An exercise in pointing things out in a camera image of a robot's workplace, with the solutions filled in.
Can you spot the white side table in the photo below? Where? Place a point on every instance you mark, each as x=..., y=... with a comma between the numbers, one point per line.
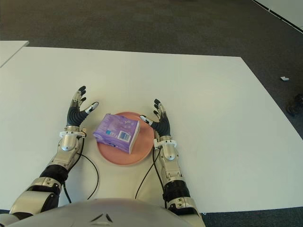
x=10, y=50

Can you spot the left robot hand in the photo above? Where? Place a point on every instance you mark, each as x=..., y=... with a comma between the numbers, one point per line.
x=74, y=117

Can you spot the purple tissue paper pack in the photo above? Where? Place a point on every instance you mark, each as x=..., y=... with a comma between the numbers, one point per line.
x=116, y=132

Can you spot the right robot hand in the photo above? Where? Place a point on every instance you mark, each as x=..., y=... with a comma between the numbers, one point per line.
x=163, y=125

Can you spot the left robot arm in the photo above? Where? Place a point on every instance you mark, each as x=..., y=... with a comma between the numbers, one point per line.
x=66, y=151

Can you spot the pink round plate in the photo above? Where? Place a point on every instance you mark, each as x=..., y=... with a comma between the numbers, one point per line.
x=142, y=149

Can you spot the small white floor object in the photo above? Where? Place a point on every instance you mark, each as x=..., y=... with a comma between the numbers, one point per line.
x=284, y=78

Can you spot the dark shoe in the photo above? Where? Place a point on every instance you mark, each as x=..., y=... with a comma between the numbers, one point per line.
x=296, y=105

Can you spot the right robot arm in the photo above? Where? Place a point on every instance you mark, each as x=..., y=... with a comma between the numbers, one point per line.
x=170, y=163

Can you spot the silver robot torso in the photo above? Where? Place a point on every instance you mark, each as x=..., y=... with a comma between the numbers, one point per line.
x=94, y=212

